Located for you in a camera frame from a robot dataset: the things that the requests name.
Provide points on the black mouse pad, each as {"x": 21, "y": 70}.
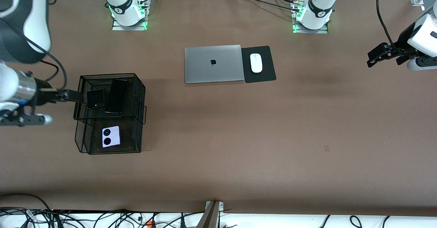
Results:
{"x": 268, "y": 74}

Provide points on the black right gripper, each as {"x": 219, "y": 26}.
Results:
{"x": 43, "y": 93}

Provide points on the lavender flip phone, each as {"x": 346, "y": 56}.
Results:
{"x": 114, "y": 136}

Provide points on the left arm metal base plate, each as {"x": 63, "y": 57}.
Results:
{"x": 324, "y": 31}

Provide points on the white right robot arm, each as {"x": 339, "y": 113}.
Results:
{"x": 24, "y": 23}

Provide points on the white computer mouse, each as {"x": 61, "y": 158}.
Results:
{"x": 256, "y": 64}

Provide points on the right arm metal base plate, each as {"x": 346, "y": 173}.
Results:
{"x": 117, "y": 27}

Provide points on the metal camera post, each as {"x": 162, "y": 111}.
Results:
{"x": 210, "y": 217}

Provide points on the small black flip phone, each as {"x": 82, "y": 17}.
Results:
{"x": 95, "y": 98}

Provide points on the long black smartphone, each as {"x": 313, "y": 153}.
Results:
{"x": 116, "y": 96}

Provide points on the silver closed laptop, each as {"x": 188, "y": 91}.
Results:
{"x": 205, "y": 67}

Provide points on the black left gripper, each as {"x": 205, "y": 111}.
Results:
{"x": 404, "y": 42}

